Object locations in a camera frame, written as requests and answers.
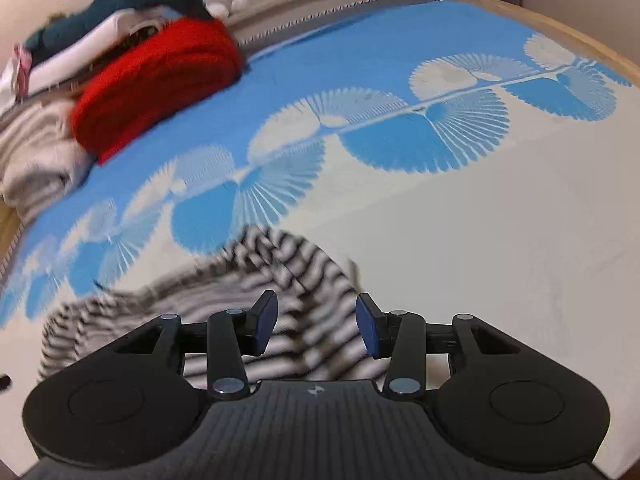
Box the folded red blanket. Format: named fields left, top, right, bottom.
left=69, top=16, right=246, bottom=167

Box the wooden bed rail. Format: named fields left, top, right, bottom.
left=399, top=0, right=640, bottom=87

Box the blue patterned bed sheet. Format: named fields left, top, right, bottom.
left=0, top=0, right=640, bottom=480

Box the folded white quilt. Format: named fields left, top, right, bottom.
left=0, top=97, right=94, bottom=224

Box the striped and white top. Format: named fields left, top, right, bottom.
left=40, top=224, right=402, bottom=392

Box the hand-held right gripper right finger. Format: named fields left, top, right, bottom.
left=354, top=293, right=524, bottom=402

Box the wooden headboard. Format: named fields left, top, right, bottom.
left=0, top=204, right=27, bottom=273

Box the dark teal shark plush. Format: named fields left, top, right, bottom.
left=22, top=0, right=212, bottom=54

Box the folded white bedding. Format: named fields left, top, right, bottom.
left=27, top=10, right=167, bottom=97

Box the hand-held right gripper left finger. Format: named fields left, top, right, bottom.
left=112, top=290, right=280, bottom=402

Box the pink and white cloth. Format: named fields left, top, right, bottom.
left=0, top=44, right=34, bottom=102

